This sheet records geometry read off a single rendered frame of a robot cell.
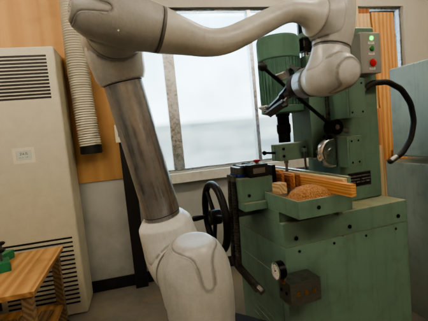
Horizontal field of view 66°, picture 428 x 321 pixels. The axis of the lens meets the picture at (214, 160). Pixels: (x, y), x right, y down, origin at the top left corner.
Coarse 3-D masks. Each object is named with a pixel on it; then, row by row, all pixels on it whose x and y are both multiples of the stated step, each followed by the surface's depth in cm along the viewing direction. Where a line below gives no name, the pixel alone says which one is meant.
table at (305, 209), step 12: (264, 192) 126; (288, 192) 120; (240, 204) 126; (252, 204) 123; (264, 204) 124; (276, 204) 118; (288, 204) 111; (300, 204) 105; (312, 204) 106; (324, 204) 108; (336, 204) 109; (348, 204) 111; (300, 216) 105; (312, 216) 107
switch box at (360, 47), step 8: (360, 32) 129; (368, 32) 130; (376, 32) 131; (352, 40) 133; (360, 40) 129; (368, 40) 130; (376, 40) 131; (352, 48) 133; (360, 48) 129; (368, 48) 130; (376, 48) 131; (360, 56) 130; (368, 56) 130; (376, 56) 132; (360, 64) 130; (368, 64) 130; (376, 64) 132; (368, 72) 131; (376, 72) 132
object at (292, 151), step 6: (276, 144) 140; (282, 144) 136; (288, 144) 136; (294, 144) 137; (300, 144) 138; (306, 144) 139; (276, 150) 137; (282, 150) 135; (288, 150) 136; (294, 150) 137; (300, 150) 138; (276, 156) 137; (282, 156) 136; (288, 156) 136; (294, 156) 137; (300, 156) 138; (306, 156) 139; (288, 162) 140
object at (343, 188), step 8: (304, 176) 128; (304, 184) 127; (320, 184) 118; (328, 184) 114; (336, 184) 110; (344, 184) 106; (352, 184) 104; (336, 192) 110; (344, 192) 107; (352, 192) 104
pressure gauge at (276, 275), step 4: (276, 260) 113; (280, 260) 112; (272, 264) 113; (276, 264) 110; (280, 264) 110; (284, 264) 110; (272, 268) 114; (276, 268) 110; (280, 268) 109; (284, 268) 109; (272, 272) 114; (276, 272) 111; (280, 272) 109; (284, 272) 109; (276, 276) 111; (280, 276) 109; (284, 276) 109; (284, 280) 112
